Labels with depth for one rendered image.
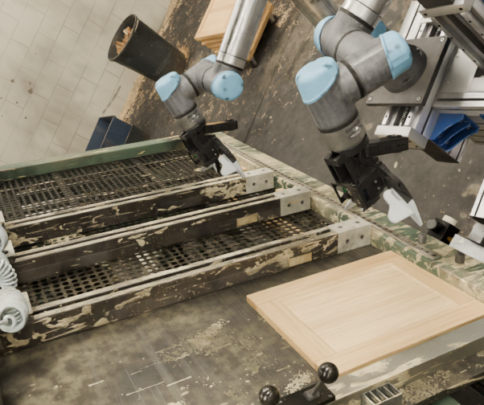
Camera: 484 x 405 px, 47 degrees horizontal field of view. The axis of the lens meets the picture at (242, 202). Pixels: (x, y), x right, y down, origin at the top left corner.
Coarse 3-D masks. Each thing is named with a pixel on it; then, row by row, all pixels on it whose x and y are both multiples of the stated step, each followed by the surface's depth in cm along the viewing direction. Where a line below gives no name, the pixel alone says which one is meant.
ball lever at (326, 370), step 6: (318, 366) 100; (324, 366) 98; (330, 366) 98; (336, 366) 99; (318, 372) 98; (324, 372) 98; (330, 372) 97; (336, 372) 98; (324, 378) 98; (330, 378) 97; (336, 378) 98; (318, 384) 102; (312, 390) 105; (318, 390) 104; (306, 396) 106; (312, 396) 106; (318, 396) 106
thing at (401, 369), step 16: (480, 320) 129; (448, 336) 124; (464, 336) 123; (480, 336) 123; (400, 352) 119; (416, 352) 119; (432, 352) 119; (448, 352) 119; (464, 352) 122; (368, 368) 115; (384, 368) 115; (400, 368) 114; (416, 368) 115; (432, 368) 118; (336, 384) 111; (352, 384) 111; (368, 384) 110; (400, 384) 115; (336, 400) 107; (352, 400) 109
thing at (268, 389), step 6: (264, 390) 93; (270, 390) 93; (276, 390) 93; (258, 396) 94; (264, 396) 93; (270, 396) 92; (276, 396) 93; (264, 402) 93; (270, 402) 92; (276, 402) 93
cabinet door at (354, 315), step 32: (384, 256) 163; (288, 288) 149; (320, 288) 149; (352, 288) 148; (384, 288) 147; (416, 288) 147; (448, 288) 146; (288, 320) 136; (320, 320) 136; (352, 320) 135; (384, 320) 134; (416, 320) 134; (448, 320) 133; (320, 352) 124; (352, 352) 123; (384, 352) 123
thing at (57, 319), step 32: (352, 224) 172; (224, 256) 156; (256, 256) 156; (288, 256) 161; (320, 256) 167; (128, 288) 142; (160, 288) 144; (192, 288) 149; (32, 320) 131; (64, 320) 135; (96, 320) 139
